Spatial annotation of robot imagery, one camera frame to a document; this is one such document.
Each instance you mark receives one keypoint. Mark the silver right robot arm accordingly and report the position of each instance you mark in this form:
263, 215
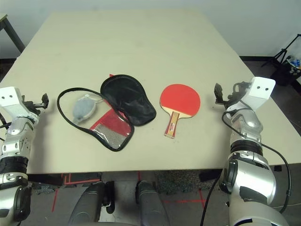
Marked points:
249, 179

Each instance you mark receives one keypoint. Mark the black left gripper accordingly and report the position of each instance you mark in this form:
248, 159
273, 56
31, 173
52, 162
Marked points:
33, 106

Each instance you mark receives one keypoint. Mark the black tripod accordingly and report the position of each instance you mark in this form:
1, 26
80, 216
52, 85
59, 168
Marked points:
282, 53

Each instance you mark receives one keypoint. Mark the grey left robot leg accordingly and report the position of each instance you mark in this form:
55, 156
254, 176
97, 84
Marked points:
87, 204

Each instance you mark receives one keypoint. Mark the small black table bracket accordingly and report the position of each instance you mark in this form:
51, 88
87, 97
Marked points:
278, 168

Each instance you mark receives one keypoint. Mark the grey right robot leg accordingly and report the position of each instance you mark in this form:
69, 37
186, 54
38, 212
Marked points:
150, 204

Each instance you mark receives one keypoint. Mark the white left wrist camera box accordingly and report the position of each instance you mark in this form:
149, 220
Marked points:
9, 99

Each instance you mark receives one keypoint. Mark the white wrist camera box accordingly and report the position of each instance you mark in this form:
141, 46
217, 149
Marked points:
9, 99
258, 91

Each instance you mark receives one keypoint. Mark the grey robot leg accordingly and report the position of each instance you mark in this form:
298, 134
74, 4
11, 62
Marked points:
150, 204
87, 204

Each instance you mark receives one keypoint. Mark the red ping-pong paddle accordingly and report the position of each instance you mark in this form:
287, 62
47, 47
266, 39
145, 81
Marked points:
179, 99

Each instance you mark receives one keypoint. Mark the black and red paddle case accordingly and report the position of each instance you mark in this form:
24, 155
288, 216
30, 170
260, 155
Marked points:
127, 99

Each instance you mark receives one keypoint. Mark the black bin with clutter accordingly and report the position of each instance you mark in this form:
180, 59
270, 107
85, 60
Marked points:
285, 73

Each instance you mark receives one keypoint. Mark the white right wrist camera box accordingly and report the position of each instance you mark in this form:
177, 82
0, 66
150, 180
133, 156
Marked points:
258, 91

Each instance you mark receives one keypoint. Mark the side table with black leg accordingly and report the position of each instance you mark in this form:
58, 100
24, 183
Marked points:
13, 33

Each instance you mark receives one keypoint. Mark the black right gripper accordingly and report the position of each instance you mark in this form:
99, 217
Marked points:
231, 103

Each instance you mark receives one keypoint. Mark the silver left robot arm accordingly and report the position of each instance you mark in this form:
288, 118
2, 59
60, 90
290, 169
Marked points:
16, 131

